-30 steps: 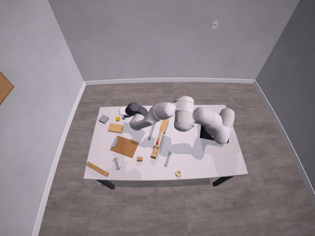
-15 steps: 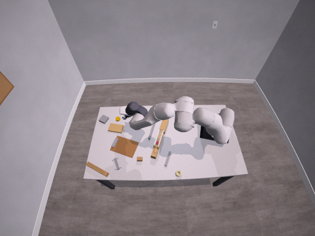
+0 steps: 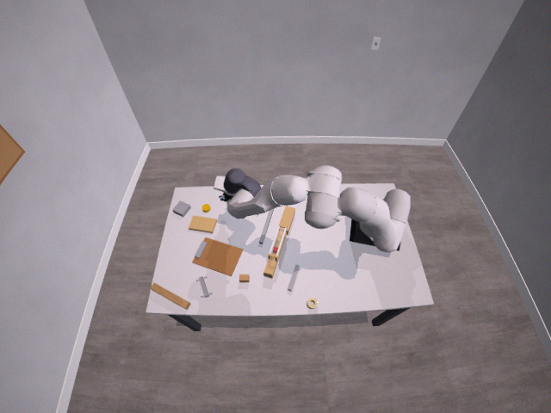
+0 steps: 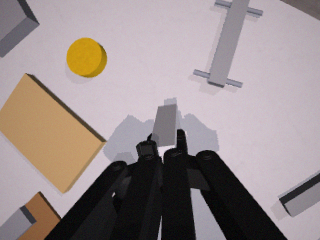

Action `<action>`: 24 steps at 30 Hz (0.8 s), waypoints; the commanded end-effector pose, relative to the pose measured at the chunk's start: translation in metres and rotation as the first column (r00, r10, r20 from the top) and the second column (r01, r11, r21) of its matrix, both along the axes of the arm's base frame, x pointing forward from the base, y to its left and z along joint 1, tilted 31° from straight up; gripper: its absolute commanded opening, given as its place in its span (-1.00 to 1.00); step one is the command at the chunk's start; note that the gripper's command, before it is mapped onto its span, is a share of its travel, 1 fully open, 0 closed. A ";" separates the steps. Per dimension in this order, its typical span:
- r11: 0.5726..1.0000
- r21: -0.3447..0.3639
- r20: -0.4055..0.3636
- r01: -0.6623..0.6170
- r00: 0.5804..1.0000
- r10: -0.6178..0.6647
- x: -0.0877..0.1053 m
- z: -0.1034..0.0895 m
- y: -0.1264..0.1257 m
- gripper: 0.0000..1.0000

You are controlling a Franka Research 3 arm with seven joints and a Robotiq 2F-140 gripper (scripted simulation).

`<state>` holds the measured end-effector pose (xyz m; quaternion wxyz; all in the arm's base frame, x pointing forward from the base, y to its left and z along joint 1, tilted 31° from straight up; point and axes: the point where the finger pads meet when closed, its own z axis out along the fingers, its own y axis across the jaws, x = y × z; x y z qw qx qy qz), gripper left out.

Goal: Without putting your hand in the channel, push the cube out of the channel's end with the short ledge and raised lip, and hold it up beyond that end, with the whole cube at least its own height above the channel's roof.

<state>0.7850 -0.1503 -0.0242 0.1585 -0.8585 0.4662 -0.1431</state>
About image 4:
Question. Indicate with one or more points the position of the grey block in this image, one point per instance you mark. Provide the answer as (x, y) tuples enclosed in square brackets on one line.
[(16, 22)]

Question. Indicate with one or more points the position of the yellow short cylinder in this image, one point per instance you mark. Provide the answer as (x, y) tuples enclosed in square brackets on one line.
[(86, 57)]

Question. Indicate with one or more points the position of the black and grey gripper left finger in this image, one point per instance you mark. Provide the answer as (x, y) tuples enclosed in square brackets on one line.
[(139, 209)]

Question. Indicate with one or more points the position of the brown flat board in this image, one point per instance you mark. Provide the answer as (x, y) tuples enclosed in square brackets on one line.
[(33, 221)]

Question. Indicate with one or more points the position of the tan rectangular block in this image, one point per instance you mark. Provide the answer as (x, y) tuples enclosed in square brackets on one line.
[(48, 133)]

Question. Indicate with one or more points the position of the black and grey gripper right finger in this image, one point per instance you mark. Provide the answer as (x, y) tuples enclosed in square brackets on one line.
[(237, 213)]

